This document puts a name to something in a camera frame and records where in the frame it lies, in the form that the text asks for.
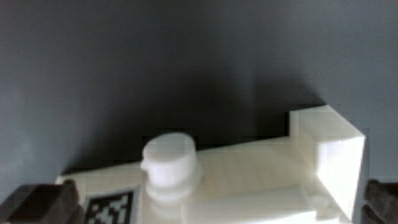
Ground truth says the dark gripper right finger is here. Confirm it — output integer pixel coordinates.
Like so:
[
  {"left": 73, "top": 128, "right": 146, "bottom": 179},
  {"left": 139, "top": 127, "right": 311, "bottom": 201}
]
[{"left": 361, "top": 179, "right": 398, "bottom": 224}]

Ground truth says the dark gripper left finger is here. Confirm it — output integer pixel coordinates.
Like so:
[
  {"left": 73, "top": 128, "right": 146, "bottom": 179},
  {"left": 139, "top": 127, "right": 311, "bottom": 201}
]
[{"left": 0, "top": 180, "right": 84, "bottom": 224}]

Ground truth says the white cabinet top block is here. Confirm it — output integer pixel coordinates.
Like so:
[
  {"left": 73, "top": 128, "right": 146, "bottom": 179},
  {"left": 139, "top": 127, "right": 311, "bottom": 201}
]
[{"left": 59, "top": 106, "right": 366, "bottom": 224}]

